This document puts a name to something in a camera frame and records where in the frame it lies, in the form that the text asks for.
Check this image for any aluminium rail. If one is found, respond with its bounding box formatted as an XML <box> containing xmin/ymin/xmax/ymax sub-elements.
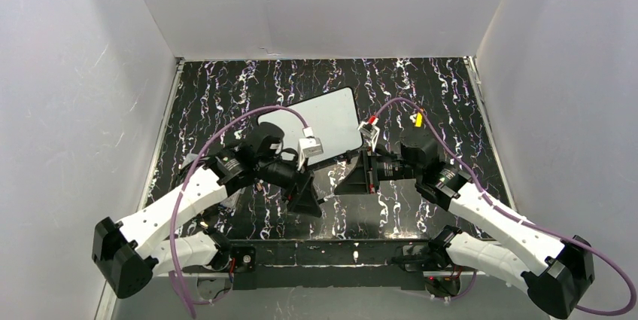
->
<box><xmin>463</xmin><ymin>56</ymin><xmax>518</xmax><ymax>210</ymax></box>
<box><xmin>93</xmin><ymin>57</ymin><xmax>186</xmax><ymax>319</ymax></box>

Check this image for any small whiteboard black frame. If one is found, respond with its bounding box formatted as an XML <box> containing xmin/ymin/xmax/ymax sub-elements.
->
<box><xmin>257</xmin><ymin>87</ymin><xmax>363</xmax><ymax>169</ymax></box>

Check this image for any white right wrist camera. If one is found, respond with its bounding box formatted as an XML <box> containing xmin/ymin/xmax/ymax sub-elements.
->
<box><xmin>357</xmin><ymin>115</ymin><xmax>380</xmax><ymax>153</ymax></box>

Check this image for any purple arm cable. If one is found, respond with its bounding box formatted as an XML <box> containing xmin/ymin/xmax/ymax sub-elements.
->
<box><xmin>372</xmin><ymin>97</ymin><xmax>638</xmax><ymax>317</ymax></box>
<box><xmin>167</xmin><ymin>104</ymin><xmax>309</xmax><ymax>320</ymax></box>

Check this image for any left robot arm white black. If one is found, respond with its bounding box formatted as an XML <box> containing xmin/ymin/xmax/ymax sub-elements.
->
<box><xmin>91</xmin><ymin>122</ymin><xmax>324</xmax><ymax>299</ymax></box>

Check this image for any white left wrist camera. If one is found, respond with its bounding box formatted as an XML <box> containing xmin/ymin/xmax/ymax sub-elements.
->
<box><xmin>297</xmin><ymin>126</ymin><xmax>324</xmax><ymax>171</ymax></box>

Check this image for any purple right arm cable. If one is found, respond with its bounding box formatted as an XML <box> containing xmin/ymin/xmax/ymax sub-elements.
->
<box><xmin>372</xmin><ymin>97</ymin><xmax>638</xmax><ymax>317</ymax></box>

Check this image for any black base bar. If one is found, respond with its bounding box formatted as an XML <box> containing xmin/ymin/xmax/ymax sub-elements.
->
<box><xmin>181</xmin><ymin>239</ymin><xmax>479</xmax><ymax>291</ymax></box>

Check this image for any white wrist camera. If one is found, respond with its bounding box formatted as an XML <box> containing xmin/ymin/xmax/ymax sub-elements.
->
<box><xmin>357</xmin><ymin>115</ymin><xmax>380</xmax><ymax>153</ymax></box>
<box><xmin>297</xmin><ymin>126</ymin><xmax>324</xmax><ymax>171</ymax></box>

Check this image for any aluminium rail left side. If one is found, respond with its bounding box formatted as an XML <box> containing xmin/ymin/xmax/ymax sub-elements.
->
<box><xmin>93</xmin><ymin>57</ymin><xmax>186</xmax><ymax>319</ymax></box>

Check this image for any aluminium rail right side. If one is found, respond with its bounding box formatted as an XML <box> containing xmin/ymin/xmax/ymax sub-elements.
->
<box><xmin>463</xmin><ymin>56</ymin><xmax>518</xmax><ymax>210</ymax></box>

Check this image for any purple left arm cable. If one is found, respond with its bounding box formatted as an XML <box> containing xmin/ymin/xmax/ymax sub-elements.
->
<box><xmin>167</xmin><ymin>104</ymin><xmax>309</xmax><ymax>320</ymax></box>

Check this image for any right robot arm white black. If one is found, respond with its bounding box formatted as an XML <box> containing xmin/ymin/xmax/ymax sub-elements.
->
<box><xmin>334</xmin><ymin>122</ymin><xmax>594</xmax><ymax>319</ymax></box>

